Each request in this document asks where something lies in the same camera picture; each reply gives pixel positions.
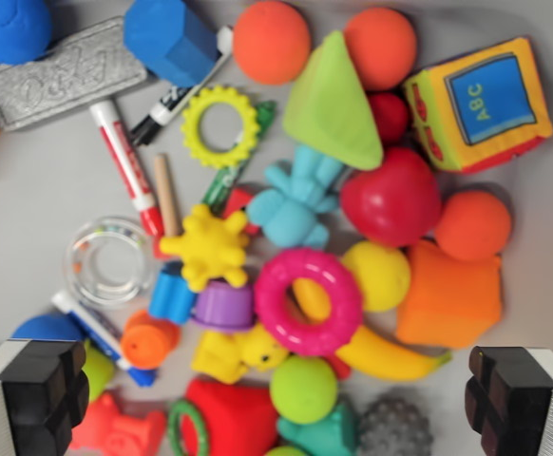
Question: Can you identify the green ribbed ring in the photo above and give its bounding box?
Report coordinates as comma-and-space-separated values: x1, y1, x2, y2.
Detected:
167, 398, 210, 456

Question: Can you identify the yellow rubber animal toy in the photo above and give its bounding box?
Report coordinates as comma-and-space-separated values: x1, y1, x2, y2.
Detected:
191, 322, 290, 386

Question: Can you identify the clear plastic ring rattle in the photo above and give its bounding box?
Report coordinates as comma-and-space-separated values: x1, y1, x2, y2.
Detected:
64, 215, 155, 311

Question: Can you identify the silver foam brick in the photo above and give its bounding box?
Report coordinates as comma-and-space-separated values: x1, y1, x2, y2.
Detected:
0, 16, 149, 133

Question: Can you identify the yellow spiky rubber toy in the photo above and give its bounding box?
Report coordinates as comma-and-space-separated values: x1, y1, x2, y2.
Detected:
158, 203, 252, 293

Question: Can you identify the teal rubber animal toy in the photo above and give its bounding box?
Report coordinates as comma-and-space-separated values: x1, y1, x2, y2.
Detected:
276, 395, 361, 456

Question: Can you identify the light blue rubber figure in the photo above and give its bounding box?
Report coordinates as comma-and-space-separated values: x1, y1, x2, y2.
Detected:
246, 143, 342, 251

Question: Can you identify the red foam block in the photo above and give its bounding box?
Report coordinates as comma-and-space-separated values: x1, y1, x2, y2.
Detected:
181, 376, 280, 456

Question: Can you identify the green dry-erase marker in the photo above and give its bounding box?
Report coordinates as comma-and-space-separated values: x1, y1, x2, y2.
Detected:
200, 100, 278, 216

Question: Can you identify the small red ball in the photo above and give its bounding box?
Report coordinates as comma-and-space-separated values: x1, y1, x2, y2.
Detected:
366, 90, 411, 146

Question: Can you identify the blue dry-erase marker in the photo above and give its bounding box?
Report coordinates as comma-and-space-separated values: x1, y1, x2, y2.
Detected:
49, 290, 157, 389

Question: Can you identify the orange foam ball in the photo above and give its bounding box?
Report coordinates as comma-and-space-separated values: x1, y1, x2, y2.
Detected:
433, 190, 513, 263
343, 6, 418, 92
232, 0, 313, 87

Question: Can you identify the black silver gripper right finger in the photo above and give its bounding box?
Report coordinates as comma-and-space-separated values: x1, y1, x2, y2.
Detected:
464, 346, 553, 456

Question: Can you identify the yellow ball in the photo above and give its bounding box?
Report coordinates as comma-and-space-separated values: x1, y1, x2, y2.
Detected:
341, 239, 412, 314

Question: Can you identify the red plastic apple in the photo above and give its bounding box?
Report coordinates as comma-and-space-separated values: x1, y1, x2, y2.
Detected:
339, 146, 444, 249

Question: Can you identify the orange rubber squirt toy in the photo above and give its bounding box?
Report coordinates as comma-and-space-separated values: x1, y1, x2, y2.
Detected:
120, 309, 182, 371

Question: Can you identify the red-orange rubber animal toy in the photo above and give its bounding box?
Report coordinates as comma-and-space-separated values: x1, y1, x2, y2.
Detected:
68, 390, 168, 456

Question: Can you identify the blue foam octagonal prism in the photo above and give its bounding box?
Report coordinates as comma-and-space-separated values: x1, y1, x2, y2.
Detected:
123, 0, 221, 89

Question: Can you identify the purple plastic cup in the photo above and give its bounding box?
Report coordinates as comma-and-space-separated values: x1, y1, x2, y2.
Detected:
191, 279, 257, 333

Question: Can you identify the lime green foam cone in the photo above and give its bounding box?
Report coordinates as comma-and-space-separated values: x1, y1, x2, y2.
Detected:
281, 29, 385, 172

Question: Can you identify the ABC fabric cube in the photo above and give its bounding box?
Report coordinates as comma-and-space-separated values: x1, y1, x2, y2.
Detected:
403, 36, 553, 175

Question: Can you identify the blue foam ball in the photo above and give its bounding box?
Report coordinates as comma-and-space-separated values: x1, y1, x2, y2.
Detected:
0, 0, 52, 66
10, 313, 86, 343

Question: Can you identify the black silver gripper left finger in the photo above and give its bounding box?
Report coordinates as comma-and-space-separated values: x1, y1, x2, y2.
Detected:
0, 337, 90, 456

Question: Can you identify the red dry-erase marker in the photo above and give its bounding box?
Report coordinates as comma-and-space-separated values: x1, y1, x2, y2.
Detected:
88, 99, 166, 237

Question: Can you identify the pink plastic ring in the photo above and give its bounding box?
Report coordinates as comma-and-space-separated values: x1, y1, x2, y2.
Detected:
253, 247, 365, 358

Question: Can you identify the small red block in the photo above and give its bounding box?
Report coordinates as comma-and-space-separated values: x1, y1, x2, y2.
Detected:
220, 185, 264, 237

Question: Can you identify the yellow-green toothed ring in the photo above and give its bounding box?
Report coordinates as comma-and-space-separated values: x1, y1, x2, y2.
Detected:
181, 85, 261, 170

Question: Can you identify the wooden dowel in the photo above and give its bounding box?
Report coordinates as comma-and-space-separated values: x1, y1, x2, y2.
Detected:
153, 152, 183, 238

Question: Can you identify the black dry-erase marker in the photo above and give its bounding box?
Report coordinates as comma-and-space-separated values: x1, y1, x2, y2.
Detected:
128, 26, 235, 146

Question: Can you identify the yellow toy banana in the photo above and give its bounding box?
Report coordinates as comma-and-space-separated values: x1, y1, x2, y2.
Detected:
292, 276, 454, 383

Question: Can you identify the grey bumpy ball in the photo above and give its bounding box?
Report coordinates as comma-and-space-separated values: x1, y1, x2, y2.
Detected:
357, 389, 434, 456

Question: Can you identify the orange foam block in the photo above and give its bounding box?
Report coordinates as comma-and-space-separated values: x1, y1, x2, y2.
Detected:
394, 238, 504, 351

